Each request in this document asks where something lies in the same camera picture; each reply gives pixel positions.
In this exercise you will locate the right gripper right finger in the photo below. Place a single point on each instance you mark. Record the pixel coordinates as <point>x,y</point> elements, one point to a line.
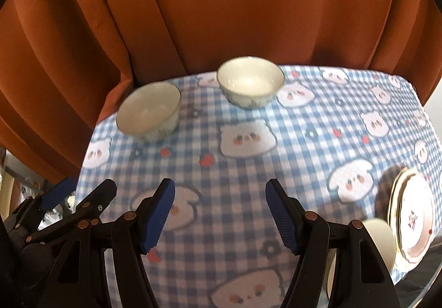
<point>361,278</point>

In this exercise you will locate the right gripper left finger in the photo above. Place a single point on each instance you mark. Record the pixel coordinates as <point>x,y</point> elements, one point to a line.
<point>130,237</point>

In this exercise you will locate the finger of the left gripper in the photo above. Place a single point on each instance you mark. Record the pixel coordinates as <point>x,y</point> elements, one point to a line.
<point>24,221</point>

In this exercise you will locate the floral bowl front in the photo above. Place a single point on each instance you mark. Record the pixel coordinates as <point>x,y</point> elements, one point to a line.
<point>382,235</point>

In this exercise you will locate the floral bowl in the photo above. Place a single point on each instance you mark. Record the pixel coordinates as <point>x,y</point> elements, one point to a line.
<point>382,235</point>
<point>250,82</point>
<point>151,112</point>

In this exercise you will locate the small red-pattern white plate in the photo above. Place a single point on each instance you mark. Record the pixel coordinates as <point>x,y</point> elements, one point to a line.
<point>415,218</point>

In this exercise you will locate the large scalloped yellow-flower plate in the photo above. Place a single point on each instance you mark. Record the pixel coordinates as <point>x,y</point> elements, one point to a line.
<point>404,174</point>

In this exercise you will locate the blue checkered bear tablecloth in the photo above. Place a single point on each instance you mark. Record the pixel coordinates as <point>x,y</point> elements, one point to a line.
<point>334,138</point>

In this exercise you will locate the orange curtain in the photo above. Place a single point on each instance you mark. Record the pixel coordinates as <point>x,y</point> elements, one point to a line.
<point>67,64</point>

